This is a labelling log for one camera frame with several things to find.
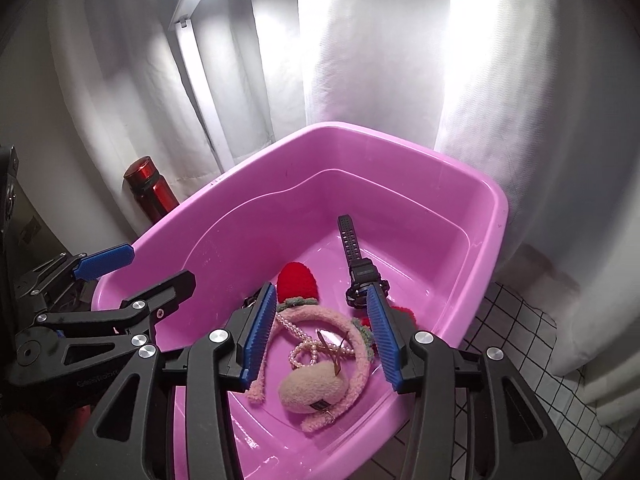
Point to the red metal water bottle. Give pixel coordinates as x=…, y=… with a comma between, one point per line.
x=152, y=195

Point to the pink plush strawberry headband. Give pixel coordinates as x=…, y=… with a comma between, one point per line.
x=325, y=317

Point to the pink plastic basin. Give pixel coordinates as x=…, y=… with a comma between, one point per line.
x=400, y=200

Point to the white checked tablecloth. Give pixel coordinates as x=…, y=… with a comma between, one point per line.
x=520, y=330

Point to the white curtain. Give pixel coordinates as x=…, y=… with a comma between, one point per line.
x=375, y=50

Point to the black digital wristwatch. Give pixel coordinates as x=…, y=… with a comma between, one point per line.
x=357, y=270

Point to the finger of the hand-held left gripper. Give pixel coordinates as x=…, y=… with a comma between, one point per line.
x=102, y=261
x=165, y=292

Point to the gold hair clip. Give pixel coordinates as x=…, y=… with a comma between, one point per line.
x=330, y=347

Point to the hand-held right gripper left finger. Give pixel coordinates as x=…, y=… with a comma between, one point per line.
x=260, y=336

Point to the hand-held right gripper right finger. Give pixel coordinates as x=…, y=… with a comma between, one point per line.
x=382, y=337

